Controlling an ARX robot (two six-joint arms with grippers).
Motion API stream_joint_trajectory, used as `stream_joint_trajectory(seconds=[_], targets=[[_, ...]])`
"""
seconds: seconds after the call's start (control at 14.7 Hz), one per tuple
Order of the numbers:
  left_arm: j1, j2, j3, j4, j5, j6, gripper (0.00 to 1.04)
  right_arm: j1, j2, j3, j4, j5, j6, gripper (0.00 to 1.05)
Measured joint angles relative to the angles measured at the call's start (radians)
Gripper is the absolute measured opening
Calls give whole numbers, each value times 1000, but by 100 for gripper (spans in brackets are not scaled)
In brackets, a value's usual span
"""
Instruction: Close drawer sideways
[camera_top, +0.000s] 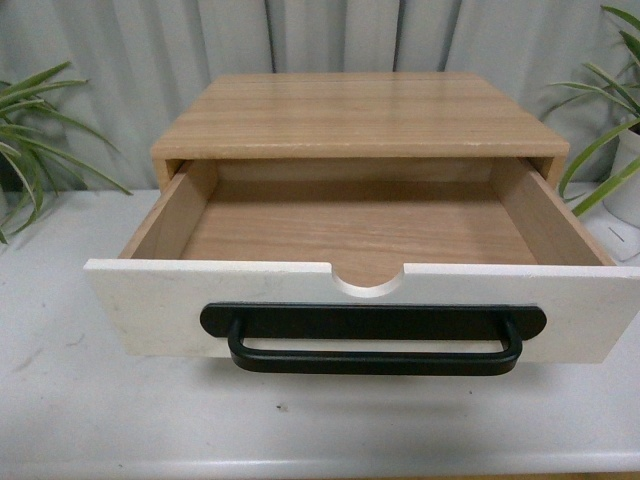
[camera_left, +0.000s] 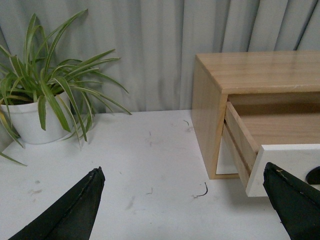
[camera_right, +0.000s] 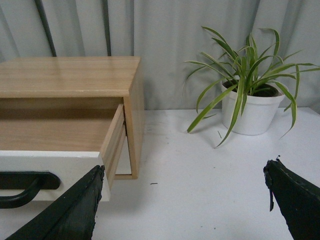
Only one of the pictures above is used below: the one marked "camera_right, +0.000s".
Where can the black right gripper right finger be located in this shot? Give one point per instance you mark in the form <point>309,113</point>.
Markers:
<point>297,198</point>

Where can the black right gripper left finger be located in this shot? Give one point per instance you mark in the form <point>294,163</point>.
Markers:
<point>72,215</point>

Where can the white plant pot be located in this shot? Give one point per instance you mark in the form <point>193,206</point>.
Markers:
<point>257,115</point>

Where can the green spider plant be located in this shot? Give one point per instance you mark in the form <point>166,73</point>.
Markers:
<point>248,73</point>

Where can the light wooden cabinet box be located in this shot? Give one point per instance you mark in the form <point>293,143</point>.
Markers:
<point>81,83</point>

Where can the black drawer handle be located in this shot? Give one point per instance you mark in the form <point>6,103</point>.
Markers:
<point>29,182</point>

